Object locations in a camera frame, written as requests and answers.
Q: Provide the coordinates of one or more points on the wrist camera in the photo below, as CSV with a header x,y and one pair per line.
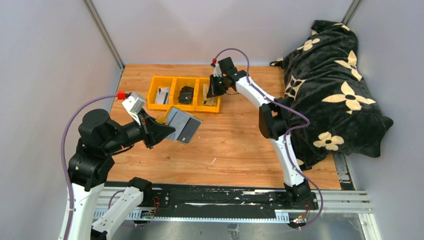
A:
x,y
133,104
217,71

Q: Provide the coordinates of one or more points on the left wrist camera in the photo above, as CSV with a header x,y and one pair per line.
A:
x,y
133,104

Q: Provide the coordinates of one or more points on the black floral blanket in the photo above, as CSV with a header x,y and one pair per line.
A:
x,y
333,110

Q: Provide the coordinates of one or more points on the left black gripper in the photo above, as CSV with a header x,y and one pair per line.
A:
x,y
153,131

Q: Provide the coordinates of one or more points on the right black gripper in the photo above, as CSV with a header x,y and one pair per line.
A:
x,y
214,91

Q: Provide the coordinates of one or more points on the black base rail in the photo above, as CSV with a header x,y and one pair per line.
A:
x,y
223,202

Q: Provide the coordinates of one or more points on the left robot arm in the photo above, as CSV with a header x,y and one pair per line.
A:
x,y
100,139

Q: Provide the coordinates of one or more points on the black cards stack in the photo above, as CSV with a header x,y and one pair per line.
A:
x,y
186,95

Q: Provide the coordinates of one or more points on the right yellow bin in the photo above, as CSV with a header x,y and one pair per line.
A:
x,y
199,107

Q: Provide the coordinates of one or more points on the gold cards stack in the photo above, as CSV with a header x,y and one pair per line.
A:
x,y
207,101

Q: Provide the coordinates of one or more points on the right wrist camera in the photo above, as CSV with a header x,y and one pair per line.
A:
x,y
217,71

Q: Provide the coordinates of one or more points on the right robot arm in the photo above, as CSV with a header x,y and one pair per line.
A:
x,y
273,123

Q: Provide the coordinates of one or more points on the white cards stack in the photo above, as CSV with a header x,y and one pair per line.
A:
x,y
162,96

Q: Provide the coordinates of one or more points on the yellow leather card holder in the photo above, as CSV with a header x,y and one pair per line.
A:
x,y
173,115

